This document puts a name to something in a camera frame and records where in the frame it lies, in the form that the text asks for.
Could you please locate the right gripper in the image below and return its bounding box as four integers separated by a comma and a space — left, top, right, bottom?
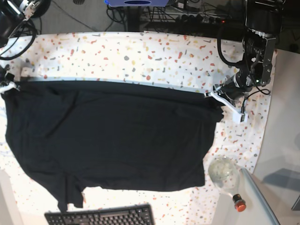
0, 64, 20, 93

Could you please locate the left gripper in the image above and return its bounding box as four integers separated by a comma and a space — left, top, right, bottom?
205, 67, 254, 123

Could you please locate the black t-shirt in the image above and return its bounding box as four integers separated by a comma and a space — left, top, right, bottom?
2, 81, 223, 211

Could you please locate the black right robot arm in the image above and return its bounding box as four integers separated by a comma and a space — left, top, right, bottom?
0, 0, 51, 61

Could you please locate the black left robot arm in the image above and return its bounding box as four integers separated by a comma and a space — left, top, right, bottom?
206, 0, 285, 123

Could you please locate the clear bottle with red cap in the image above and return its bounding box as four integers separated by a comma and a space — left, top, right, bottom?
208, 156, 247, 212

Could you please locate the terrazzo pattern tablecloth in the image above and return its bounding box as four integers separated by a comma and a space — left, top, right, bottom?
0, 32, 271, 225

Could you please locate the black power strip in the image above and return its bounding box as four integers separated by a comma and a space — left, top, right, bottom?
175, 13, 226, 25

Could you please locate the black computer keyboard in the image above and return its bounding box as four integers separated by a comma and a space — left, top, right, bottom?
44, 204, 155, 225

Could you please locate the blue box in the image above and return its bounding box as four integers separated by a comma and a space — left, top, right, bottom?
104, 0, 169, 7

